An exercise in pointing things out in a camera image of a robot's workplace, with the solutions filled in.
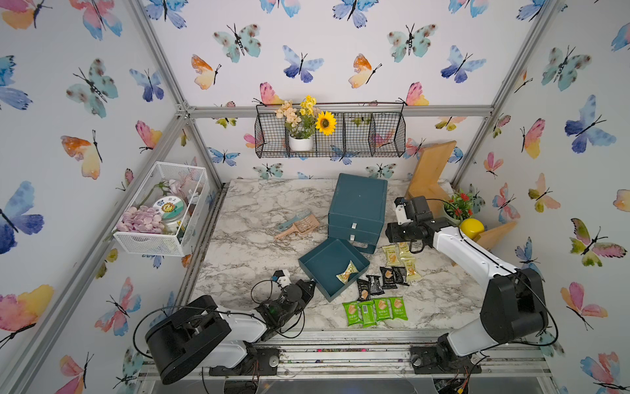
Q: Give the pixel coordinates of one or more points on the green pot red flowers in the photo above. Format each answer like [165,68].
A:
[458,207]

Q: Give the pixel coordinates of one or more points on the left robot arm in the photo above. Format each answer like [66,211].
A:
[221,342]

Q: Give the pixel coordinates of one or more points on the pink artificial flowers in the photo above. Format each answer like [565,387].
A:
[144,219]

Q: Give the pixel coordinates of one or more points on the yellow canister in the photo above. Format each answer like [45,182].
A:
[472,228]

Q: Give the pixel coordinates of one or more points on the teal drawer cabinet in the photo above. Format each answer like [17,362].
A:
[357,211]

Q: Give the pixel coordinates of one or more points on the green cookie packet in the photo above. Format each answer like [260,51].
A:
[353,314]
[398,309]
[368,313]
[383,309]

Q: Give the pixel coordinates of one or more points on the beige cookie packet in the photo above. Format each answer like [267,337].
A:
[350,270]
[412,274]
[391,255]
[404,250]

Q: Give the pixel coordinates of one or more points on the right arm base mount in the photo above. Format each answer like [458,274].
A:
[439,358]

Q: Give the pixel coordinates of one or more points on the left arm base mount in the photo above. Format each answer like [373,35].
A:
[257,362]

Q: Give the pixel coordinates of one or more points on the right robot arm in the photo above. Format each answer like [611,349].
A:
[514,304]

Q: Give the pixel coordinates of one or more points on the teal bottom drawer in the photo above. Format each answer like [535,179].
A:
[330,258]

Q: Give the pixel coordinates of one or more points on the small wooden dustpan brush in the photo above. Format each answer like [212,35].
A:
[303,223]

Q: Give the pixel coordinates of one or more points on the white mesh wall basket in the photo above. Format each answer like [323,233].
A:
[187,182]

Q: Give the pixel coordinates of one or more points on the white flower pot with sunflower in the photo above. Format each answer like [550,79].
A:
[302,123]

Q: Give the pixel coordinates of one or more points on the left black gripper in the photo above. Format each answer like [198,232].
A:
[299,287]

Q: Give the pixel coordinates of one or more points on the black cookie packet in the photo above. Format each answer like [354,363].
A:
[375,287]
[388,278]
[400,276]
[364,290]

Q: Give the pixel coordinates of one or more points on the round green tin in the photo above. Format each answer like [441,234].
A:
[171,208]

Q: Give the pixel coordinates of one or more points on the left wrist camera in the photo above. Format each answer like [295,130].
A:
[281,278]

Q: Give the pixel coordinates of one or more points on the wooden zigzag shelf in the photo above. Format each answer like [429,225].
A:
[425,182]

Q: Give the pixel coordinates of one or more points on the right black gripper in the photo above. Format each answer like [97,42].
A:
[392,232]

